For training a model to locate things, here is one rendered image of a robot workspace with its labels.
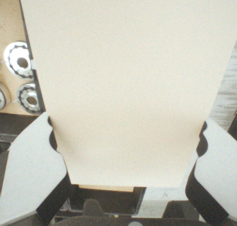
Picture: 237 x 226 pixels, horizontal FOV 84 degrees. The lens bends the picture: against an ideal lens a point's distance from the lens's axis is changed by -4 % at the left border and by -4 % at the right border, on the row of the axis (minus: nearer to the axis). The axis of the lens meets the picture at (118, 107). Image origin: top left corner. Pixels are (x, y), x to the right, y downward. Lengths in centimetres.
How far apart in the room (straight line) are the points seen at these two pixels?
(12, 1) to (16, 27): 6
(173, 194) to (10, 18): 117
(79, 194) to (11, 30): 67
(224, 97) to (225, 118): 11
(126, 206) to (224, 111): 60
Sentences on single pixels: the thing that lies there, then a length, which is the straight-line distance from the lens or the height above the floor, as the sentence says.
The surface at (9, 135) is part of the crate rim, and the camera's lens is 49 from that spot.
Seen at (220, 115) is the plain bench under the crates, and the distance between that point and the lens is 75.
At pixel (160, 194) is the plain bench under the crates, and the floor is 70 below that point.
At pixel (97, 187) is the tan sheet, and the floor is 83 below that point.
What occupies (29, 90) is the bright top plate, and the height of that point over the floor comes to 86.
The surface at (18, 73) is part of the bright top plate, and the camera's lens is 46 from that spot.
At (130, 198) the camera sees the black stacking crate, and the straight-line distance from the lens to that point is 76.
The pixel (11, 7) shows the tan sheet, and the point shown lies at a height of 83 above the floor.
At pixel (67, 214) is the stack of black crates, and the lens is 179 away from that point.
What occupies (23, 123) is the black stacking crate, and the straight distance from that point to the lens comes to 51.
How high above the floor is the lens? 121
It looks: 62 degrees down
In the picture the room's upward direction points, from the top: 178 degrees counter-clockwise
